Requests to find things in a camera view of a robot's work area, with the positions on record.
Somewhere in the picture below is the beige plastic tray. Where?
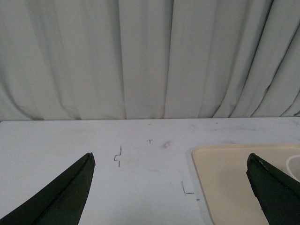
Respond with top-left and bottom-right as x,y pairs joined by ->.
192,143 -> 300,225

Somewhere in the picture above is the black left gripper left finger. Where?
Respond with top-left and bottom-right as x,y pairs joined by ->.
0,153 -> 96,225

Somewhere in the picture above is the white mug with black handle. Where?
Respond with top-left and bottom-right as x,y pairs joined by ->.
285,155 -> 300,182

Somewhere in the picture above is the white pleated curtain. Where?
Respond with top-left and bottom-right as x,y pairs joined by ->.
0,0 -> 300,120

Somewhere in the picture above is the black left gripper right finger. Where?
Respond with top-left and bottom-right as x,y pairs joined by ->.
246,153 -> 300,225

